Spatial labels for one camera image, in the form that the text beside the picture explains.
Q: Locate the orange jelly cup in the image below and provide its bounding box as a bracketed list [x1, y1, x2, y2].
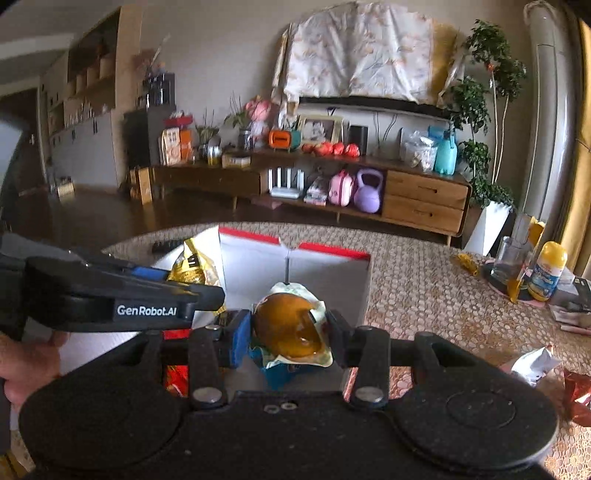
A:
[250, 282, 334, 370]

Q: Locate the yellow black snack bag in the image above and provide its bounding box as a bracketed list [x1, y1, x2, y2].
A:
[167, 238, 221, 287]

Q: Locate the red white cardboard box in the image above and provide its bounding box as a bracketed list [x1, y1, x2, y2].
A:
[8, 225, 374, 432]

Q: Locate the white snack bag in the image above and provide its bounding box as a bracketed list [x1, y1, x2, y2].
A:
[509, 345, 561, 387]

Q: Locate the brown foil snack bag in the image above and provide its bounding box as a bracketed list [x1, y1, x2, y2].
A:
[563, 369, 591, 427]

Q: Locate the blue snack packet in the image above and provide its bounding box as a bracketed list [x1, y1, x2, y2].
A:
[249, 347, 324, 392]

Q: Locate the person's left hand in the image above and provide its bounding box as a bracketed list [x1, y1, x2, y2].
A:
[0, 331, 69, 410]

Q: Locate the purple kettlebell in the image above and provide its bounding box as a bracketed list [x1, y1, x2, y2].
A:
[353, 168, 384, 214]

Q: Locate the wooden tv cabinet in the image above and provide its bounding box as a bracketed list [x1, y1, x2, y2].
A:
[129, 149, 472, 240]

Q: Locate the pink toy backpack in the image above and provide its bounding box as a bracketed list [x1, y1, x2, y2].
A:
[328, 170, 355, 207]

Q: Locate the clear drinking glass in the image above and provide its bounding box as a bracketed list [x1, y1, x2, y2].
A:
[490, 236, 529, 287]

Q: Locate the white router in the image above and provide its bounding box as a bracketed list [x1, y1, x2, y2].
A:
[267, 167, 304, 200]

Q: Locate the teal spray bottle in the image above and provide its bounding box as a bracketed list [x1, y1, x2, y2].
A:
[428, 125, 458, 176]

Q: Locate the clear plastic bag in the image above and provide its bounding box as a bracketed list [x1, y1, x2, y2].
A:
[400, 128, 437, 172]

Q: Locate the yellow lid supplement bottle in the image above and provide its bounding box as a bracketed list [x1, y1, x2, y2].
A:
[528, 241, 568, 302]

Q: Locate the stack of books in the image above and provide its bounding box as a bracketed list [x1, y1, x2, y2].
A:
[549, 277, 590, 336]

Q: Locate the black speaker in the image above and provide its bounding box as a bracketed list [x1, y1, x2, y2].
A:
[349, 125, 369, 156]

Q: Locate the orange retro radio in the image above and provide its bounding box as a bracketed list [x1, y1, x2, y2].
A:
[267, 129, 294, 151]

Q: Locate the green potted tree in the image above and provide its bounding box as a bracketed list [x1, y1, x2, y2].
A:
[448, 19, 527, 208]

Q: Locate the framed photo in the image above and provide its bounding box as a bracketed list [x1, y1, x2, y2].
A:
[297, 114, 344, 145]

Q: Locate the black coffee machine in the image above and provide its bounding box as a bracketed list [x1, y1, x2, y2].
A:
[142, 72, 175, 108]

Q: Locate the yellow curtain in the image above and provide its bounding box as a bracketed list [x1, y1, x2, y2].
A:
[560, 19, 590, 280]

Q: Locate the pink flower doll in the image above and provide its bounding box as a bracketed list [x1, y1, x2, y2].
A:
[245, 96, 273, 148]

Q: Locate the white standing air conditioner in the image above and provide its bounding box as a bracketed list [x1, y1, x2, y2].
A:
[519, 1, 581, 236]

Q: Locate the cloth covered television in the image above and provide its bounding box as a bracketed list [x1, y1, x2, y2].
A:
[271, 2, 466, 114]

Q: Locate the wooden wall shelf unit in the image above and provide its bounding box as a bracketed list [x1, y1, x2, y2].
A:
[40, 5, 143, 191]

